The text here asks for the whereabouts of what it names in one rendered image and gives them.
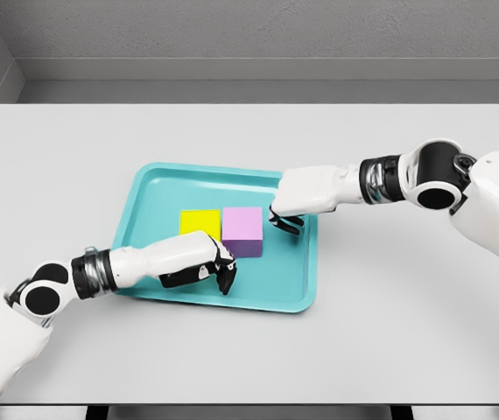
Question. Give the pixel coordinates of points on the yellow cube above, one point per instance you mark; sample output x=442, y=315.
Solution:
x=200, y=222

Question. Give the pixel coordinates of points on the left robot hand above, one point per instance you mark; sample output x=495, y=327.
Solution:
x=184, y=253

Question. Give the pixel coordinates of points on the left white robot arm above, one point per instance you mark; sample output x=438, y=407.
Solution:
x=57, y=302

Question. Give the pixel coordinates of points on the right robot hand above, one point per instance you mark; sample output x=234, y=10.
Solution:
x=306, y=189

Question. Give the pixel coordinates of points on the pink cube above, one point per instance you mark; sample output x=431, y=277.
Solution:
x=241, y=229

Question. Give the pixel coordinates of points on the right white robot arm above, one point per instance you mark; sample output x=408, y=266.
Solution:
x=442, y=197

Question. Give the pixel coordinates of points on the teal plastic tray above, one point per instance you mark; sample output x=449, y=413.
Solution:
x=271, y=271

